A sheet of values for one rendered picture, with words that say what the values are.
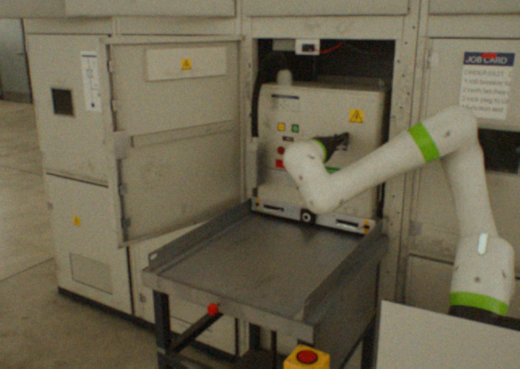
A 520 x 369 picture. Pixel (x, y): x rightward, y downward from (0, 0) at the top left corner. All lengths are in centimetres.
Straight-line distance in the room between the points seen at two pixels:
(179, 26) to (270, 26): 46
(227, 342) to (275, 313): 117
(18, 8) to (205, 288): 163
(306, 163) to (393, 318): 54
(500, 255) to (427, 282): 71
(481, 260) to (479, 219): 26
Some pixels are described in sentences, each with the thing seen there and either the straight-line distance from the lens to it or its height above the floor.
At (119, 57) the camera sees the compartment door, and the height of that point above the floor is 151.
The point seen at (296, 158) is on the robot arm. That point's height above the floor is 124.
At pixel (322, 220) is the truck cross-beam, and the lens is 196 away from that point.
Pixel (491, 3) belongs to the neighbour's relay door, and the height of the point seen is 168.
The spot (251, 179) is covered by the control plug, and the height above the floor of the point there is 104.
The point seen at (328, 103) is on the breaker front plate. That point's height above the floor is 134.
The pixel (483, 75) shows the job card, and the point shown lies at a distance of 174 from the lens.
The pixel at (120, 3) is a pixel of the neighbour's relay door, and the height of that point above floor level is 170.
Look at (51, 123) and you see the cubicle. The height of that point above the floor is 111.
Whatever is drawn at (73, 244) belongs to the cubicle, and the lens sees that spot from 312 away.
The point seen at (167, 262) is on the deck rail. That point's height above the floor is 85.
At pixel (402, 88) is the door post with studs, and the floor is 141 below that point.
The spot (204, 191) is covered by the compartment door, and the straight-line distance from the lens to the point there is 206.
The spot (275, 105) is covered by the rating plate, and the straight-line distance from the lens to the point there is 195.
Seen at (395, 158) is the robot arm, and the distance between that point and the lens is 146.
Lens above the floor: 162
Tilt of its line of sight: 17 degrees down
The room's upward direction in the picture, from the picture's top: straight up
